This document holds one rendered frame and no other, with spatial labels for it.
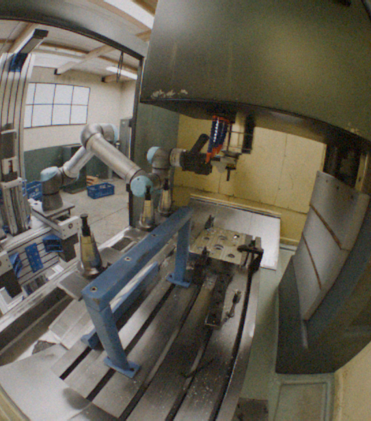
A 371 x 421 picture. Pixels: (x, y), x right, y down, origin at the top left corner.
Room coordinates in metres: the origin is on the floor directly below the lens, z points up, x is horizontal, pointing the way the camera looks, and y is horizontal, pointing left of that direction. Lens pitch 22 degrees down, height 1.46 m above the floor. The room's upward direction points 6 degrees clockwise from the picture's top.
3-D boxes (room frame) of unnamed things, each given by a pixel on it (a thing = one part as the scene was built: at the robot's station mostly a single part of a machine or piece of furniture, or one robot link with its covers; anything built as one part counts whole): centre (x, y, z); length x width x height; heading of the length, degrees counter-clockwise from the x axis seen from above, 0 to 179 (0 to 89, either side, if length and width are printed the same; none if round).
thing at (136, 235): (0.42, 0.12, 1.21); 0.07 x 0.05 x 0.01; 72
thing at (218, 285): (0.47, -0.15, 0.93); 0.26 x 0.05 x 0.06; 167
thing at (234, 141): (0.74, -0.15, 1.48); 0.16 x 0.16 x 0.12
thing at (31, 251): (0.65, 0.83, 0.81); 0.09 x 0.01 x 0.18; 159
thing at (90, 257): (0.27, 0.17, 1.26); 0.04 x 0.04 x 0.07
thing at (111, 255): (0.32, 0.15, 1.21); 0.07 x 0.05 x 0.01; 72
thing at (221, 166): (0.71, -0.12, 1.37); 0.09 x 0.03 x 0.06; 56
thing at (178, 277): (0.62, 0.00, 1.05); 0.10 x 0.05 x 0.30; 72
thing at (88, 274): (0.27, 0.17, 1.21); 0.06 x 0.06 x 0.03
